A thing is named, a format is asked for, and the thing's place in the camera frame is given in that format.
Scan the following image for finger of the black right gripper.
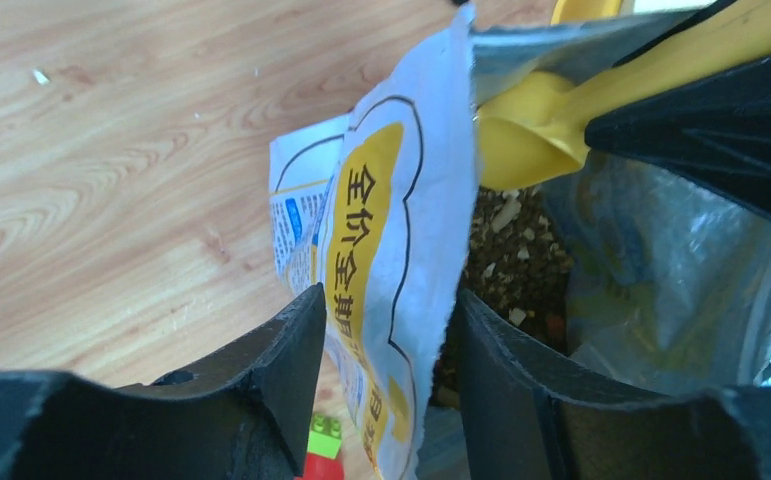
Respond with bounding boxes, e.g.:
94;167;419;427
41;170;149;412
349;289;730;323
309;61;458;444
584;56;771;221

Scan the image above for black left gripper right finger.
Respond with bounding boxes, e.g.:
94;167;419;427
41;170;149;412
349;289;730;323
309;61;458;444
456;291;771;479

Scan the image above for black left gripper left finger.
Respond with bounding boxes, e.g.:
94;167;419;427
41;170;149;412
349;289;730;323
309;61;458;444
0;285;326;479

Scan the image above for pet food bag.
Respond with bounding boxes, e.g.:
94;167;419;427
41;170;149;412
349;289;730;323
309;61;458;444
270;1;771;479

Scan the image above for yellow plastic scoop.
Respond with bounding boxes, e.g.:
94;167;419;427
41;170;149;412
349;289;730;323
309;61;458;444
477;1;771;190

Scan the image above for brown pet food kibble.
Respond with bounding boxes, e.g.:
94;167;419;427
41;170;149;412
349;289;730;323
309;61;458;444
431;185;575;409

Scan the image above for red yellow green toy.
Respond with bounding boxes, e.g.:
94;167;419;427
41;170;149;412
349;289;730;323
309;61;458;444
297;412;345;480

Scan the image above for yellow double bowl feeder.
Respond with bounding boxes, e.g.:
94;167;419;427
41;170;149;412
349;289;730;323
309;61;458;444
550;0;624;25

